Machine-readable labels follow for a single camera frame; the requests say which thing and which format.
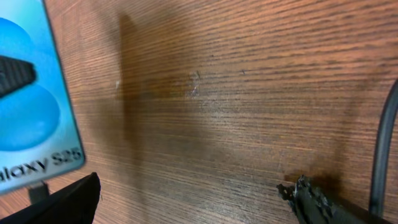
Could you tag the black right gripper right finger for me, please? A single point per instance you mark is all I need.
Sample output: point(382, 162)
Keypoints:
point(312, 204)

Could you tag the blue-screen Galaxy smartphone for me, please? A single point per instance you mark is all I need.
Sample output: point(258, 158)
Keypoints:
point(39, 133)

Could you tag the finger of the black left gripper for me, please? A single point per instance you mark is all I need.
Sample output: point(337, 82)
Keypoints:
point(15, 74)

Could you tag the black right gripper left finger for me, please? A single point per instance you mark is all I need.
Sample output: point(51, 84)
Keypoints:
point(75, 204)

